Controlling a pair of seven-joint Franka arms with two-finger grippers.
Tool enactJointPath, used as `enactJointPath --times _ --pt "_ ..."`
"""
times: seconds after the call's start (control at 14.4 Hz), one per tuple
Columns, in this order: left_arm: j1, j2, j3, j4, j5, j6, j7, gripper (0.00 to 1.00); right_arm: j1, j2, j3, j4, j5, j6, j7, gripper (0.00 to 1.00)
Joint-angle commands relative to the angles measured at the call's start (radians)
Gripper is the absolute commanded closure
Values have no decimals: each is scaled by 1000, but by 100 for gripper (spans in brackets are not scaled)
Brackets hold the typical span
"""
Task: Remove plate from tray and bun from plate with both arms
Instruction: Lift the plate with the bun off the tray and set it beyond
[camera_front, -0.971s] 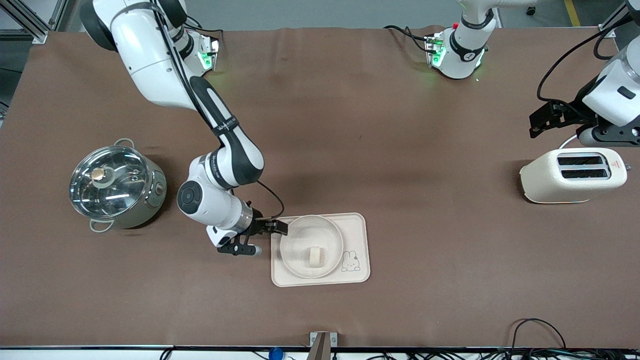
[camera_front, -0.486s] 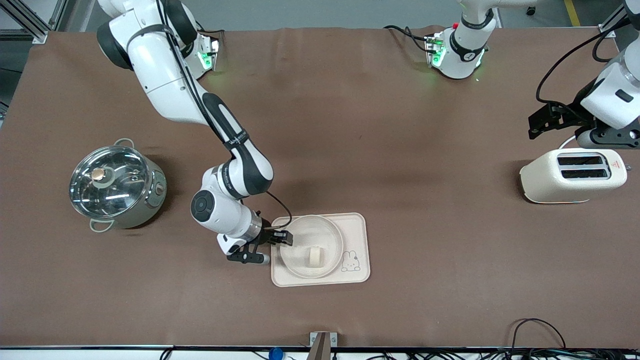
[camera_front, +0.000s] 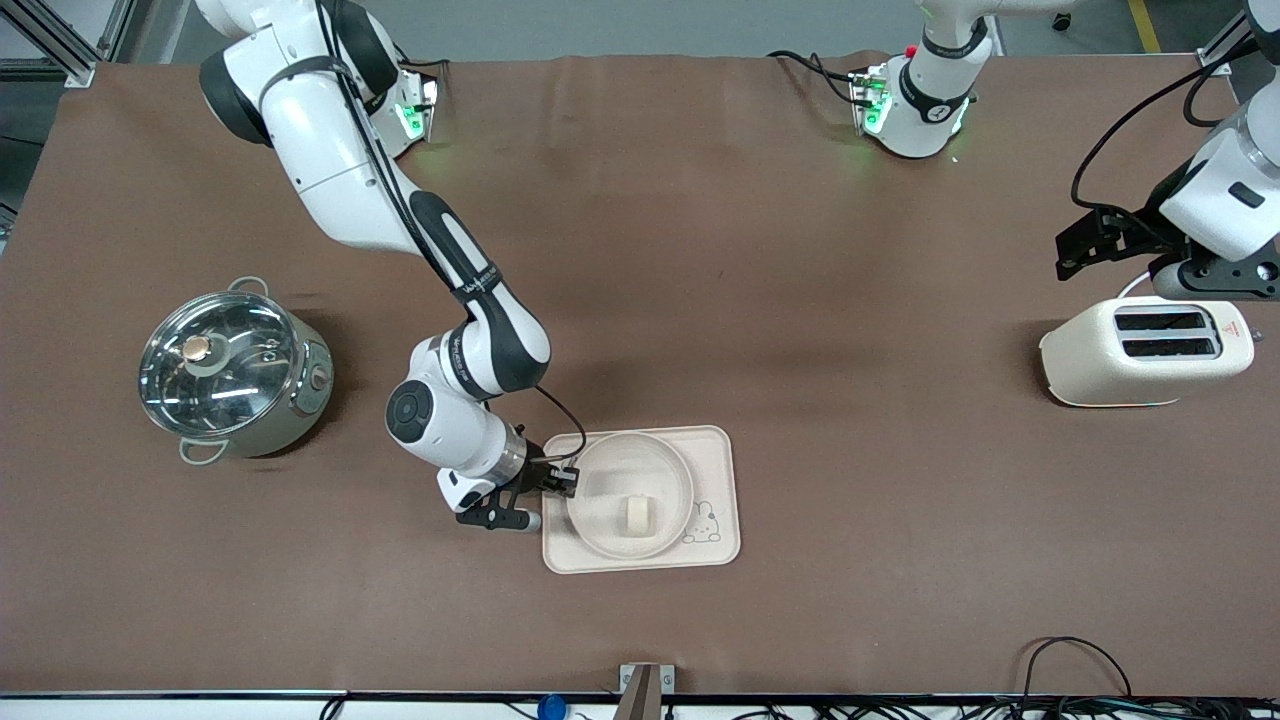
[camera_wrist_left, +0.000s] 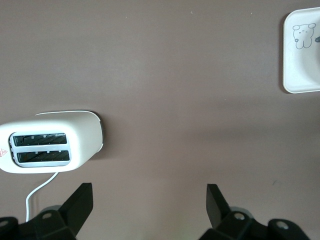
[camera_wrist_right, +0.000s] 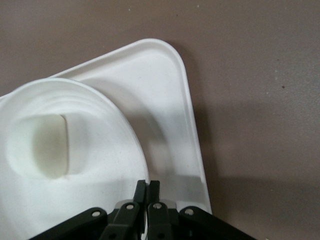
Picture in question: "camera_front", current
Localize cream round plate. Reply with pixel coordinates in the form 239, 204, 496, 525
566, 431, 695, 560

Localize white two-slot toaster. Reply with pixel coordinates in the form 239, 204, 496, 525
1038, 295, 1256, 409

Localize cream rabbit print tray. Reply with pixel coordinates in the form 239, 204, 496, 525
541, 425, 742, 576

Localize pale green cooking pot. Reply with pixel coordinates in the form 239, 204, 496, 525
138, 277, 336, 466

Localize glass pot lid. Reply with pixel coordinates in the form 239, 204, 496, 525
138, 292, 301, 441

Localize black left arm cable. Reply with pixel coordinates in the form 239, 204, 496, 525
1070, 60, 1261, 216

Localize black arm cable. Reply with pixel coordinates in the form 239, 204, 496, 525
1070, 60, 1261, 216
318, 0, 589, 471

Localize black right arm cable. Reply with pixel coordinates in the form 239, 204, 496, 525
318, 0, 589, 471

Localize aluminium frame profile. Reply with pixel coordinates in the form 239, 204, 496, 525
1195, 15, 1261, 76
0, 0, 136, 86

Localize metal table edge bracket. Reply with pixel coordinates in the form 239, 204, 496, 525
618, 663, 675, 720

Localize black left base cable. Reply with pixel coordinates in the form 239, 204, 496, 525
768, 50, 871, 106

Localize black cable bundle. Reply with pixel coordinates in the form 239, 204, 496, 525
1000, 636, 1280, 720

